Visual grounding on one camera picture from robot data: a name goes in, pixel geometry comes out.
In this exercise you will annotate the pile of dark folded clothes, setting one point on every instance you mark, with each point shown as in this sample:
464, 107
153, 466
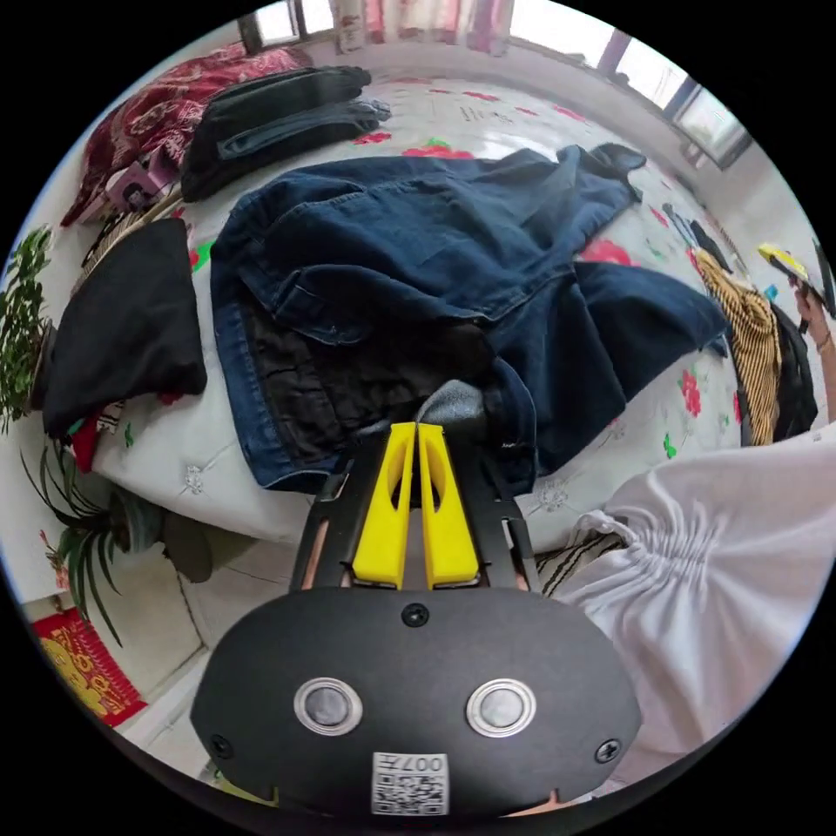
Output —
274, 127

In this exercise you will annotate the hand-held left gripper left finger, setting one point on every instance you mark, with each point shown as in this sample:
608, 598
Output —
380, 522

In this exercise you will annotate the blue jeans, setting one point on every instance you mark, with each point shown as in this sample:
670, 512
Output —
418, 248

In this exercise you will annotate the window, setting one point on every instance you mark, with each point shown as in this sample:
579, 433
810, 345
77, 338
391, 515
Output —
679, 88
281, 23

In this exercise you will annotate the person's right hand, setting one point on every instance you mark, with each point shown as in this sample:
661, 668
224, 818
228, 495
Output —
813, 317

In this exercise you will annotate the bed with floral sheet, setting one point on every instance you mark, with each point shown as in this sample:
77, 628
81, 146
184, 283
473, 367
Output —
516, 121

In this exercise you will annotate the pink and white curtain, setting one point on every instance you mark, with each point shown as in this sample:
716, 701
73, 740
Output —
424, 23

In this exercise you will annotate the potted plant with long leaves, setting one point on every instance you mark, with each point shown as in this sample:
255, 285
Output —
88, 529

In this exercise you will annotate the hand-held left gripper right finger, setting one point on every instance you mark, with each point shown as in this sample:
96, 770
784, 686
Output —
451, 529

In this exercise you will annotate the red floor mat with gold print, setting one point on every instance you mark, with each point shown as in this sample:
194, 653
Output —
85, 673

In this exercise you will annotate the red patterned quilt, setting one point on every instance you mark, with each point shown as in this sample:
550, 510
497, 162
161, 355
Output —
157, 111

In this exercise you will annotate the person's body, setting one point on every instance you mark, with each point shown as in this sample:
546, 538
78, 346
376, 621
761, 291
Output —
712, 581

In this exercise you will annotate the pile of clothes with striped garment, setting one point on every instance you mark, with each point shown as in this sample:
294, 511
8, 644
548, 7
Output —
757, 339

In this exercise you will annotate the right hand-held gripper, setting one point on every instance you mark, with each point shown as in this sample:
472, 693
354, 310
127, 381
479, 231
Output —
798, 282

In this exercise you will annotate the leafy green plant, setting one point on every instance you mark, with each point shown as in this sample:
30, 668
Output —
23, 313

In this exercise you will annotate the purple carton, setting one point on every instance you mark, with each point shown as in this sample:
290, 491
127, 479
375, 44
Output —
134, 186

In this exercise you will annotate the pile of clothes with black top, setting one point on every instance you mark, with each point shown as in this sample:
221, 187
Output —
127, 320

